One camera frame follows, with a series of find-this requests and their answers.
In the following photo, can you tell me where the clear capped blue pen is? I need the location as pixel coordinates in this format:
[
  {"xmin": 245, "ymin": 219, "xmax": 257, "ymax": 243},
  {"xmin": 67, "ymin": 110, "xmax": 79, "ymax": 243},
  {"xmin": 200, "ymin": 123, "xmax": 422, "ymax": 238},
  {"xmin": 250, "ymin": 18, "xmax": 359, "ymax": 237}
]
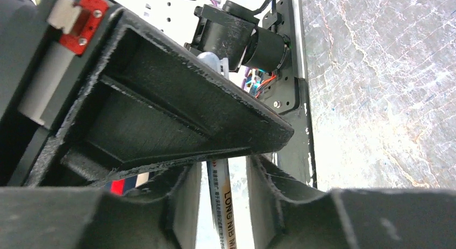
[{"xmin": 196, "ymin": 51, "xmax": 239, "ymax": 249}]

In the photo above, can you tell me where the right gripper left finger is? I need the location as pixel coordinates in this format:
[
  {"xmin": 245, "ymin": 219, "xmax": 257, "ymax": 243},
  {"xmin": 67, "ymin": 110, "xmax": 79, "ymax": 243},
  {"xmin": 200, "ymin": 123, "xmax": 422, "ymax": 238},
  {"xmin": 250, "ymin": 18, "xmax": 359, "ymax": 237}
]
[{"xmin": 1, "ymin": 163, "xmax": 201, "ymax": 248}]

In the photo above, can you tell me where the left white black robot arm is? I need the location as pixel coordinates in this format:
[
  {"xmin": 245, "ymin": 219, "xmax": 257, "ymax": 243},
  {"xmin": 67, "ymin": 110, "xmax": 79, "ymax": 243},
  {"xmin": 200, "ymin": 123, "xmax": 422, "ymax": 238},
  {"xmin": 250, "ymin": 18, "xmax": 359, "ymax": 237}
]
[{"xmin": 1, "ymin": 0, "xmax": 294, "ymax": 187}]

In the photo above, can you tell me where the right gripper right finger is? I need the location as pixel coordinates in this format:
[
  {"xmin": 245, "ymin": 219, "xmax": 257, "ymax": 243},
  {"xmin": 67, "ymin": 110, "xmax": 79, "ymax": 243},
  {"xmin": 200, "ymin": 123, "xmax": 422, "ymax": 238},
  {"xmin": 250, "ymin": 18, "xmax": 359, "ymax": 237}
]
[{"xmin": 247, "ymin": 155, "xmax": 455, "ymax": 248}]

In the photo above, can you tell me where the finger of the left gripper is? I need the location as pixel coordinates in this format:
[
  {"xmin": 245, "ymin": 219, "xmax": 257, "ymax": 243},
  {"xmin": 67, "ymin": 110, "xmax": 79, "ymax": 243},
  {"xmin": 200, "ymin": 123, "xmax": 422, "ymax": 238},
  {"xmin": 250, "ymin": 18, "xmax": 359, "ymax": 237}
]
[{"xmin": 25, "ymin": 6, "xmax": 294, "ymax": 187}]

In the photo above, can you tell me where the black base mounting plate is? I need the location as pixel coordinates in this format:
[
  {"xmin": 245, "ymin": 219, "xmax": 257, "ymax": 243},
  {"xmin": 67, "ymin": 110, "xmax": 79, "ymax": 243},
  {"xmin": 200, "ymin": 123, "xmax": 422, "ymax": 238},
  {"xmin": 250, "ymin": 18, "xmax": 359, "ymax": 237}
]
[{"xmin": 259, "ymin": 0, "xmax": 317, "ymax": 188}]

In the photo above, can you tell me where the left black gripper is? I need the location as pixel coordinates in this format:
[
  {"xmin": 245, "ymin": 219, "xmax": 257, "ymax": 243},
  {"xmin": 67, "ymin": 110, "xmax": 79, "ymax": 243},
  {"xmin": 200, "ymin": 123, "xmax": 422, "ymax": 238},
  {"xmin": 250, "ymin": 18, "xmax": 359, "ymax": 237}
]
[{"xmin": 1, "ymin": 0, "xmax": 122, "ymax": 186}]

